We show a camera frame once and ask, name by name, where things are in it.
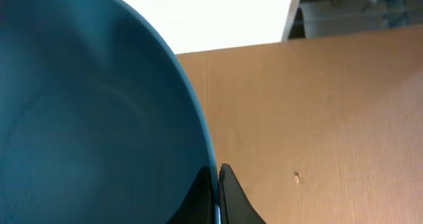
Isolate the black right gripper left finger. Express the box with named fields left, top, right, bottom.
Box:
left=167, top=166, right=212, bottom=224

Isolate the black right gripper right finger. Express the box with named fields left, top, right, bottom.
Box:
left=219, top=163, right=266, bottom=224

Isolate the dark blue plate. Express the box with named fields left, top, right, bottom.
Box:
left=1, top=0, right=219, bottom=224

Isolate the brown cardboard panel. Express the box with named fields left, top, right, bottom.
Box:
left=178, top=26, right=422, bottom=223

